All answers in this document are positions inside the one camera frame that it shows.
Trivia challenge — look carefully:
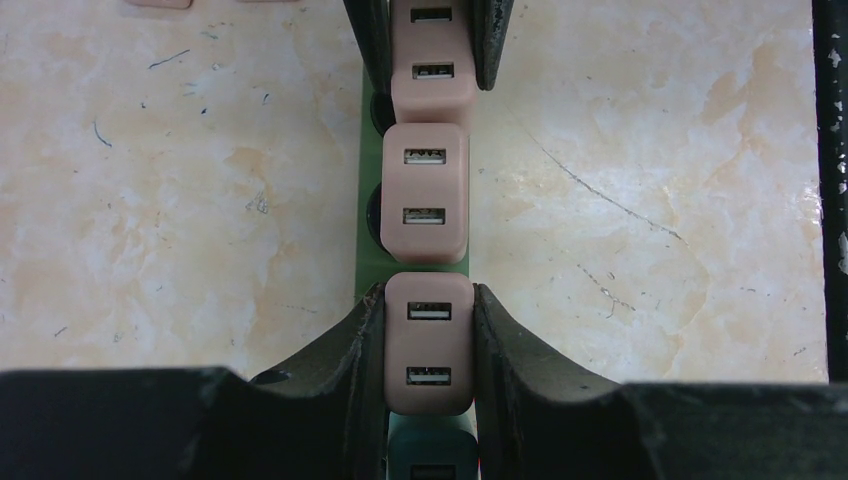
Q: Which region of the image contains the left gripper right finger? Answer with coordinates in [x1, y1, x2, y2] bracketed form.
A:
[473, 284, 847, 479]

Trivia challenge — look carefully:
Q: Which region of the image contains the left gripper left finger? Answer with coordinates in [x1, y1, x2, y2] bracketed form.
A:
[1, 284, 388, 479]

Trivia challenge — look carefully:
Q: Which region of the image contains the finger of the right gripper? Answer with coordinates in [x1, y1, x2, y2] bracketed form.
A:
[343, 0, 392, 94]
[471, 0, 514, 91]

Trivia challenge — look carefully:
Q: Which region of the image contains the pink plug green strip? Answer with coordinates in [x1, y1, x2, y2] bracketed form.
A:
[384, 272, 474, 416]
[380, 123, 469, 264]
[389, 0, 478, 132]

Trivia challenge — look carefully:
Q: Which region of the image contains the teal plug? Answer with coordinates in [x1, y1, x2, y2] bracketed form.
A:
[386, 413, 479, 479]

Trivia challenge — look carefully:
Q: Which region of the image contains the green long power strip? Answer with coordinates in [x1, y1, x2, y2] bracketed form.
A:
[354, 66, 480, 480]

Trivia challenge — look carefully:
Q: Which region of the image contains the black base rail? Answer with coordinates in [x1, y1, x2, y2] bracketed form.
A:
[812, 0, 847, 383]

